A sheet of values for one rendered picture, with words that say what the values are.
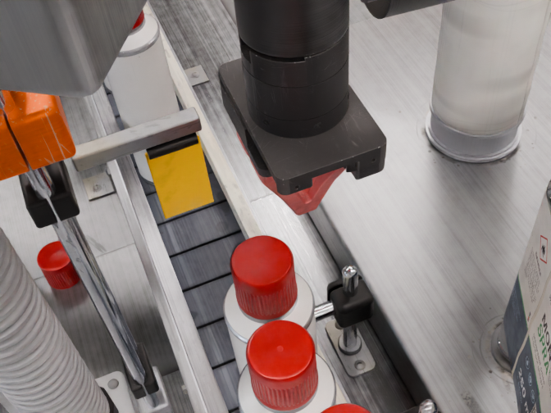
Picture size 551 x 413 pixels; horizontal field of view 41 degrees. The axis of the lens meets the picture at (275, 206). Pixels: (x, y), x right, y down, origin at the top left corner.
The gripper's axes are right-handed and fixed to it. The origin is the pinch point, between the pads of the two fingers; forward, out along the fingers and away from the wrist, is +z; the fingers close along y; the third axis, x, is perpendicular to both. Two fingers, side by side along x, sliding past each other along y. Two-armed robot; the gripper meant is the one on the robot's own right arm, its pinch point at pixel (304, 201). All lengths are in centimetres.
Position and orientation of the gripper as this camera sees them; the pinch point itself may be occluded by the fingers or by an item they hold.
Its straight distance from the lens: 48.7
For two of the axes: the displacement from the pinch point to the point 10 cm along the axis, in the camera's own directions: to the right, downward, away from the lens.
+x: -9.3, 3.3, -1.8
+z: 0.7, 6.2, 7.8
